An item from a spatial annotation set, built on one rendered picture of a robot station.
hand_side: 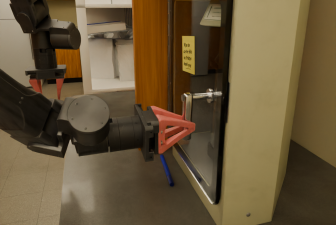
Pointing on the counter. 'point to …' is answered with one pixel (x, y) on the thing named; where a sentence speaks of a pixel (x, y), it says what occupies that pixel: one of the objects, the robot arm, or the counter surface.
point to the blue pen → (167, 170)
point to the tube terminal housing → (258, 90)
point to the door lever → (187, 106)
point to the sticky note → (188, 54)
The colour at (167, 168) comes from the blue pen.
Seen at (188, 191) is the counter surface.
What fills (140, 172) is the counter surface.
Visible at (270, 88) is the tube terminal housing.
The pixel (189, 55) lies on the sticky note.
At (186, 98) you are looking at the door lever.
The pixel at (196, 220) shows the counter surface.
